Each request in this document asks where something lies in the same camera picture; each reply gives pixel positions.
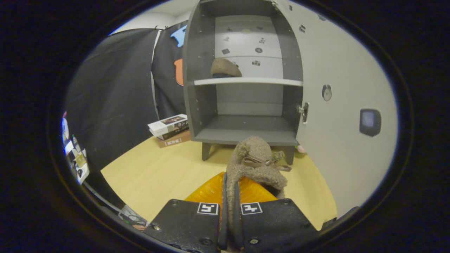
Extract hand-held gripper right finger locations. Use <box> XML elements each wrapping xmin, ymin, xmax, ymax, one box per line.
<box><xmin>233</xmin><ymin>176</ymin><xmax>319</xmax><ymax>253</ymax></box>

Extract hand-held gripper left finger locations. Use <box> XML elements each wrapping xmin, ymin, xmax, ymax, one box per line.
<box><xmin>143</xmin><ymin>171</ymin><xmax>229</xmax><ymax>253</ymax></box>

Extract brown fuzzy shoe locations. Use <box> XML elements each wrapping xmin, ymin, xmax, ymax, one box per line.
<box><xmin>210</xmin><ymin>58</ymin><xmax>243</xmax><ymax>78</ymax></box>
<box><xmin>225</xmin><ymin>136</ymin><xmax>292</xmax><ymax>246</ymax></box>

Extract grey shoe cabinet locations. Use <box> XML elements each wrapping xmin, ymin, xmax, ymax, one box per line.
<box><xmin>182</xmin><ymin>0</ymin><xmax>304</xmax><ymax>166</ymax></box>

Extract white shoe cabinet door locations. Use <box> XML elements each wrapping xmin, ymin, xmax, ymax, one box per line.
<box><xmin>274</xmin><ymin>0</ymin><xmax>398</xmax><ymax>220</ymax></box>

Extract metal door hinge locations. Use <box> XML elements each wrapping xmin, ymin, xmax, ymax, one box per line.
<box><xmin>298</xmin><ymin>102</ymin><xmax>310</xmax><ymax>124</ymax></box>

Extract brown book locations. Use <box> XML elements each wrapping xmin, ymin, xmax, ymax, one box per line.
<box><xmin>156</xmin><ymin>131</ymin><xmax>192</xmax><ymax>148</ymax></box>

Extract dark book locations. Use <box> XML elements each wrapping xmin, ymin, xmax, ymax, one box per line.
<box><xmin>151</xmin><ymin>121</ymin><xmax>189</xmax><ymax>141</ymax></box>

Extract white book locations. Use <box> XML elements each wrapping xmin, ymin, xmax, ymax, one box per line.
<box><xmin>148</xmin><ymin>114</ymin><xmax>188</xmax><ymax>137</ymax></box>

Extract cluttered small items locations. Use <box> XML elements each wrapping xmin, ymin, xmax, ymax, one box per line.
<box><xmin>69</xmin><ymin>135</ymin><xmax>90</xmax><ymax>186</ymax></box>

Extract black backdrop cloth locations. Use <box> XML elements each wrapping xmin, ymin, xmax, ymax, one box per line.
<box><xmin>65</xmin><ymin>21</ymin><xmax>188</xmax><ymax>208</ymax></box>

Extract blue wall poster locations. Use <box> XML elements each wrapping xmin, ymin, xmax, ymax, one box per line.
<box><xmin>62</xmin><ymin>112</ymin><xmax>74</xmax><ymax>155</ymax></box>

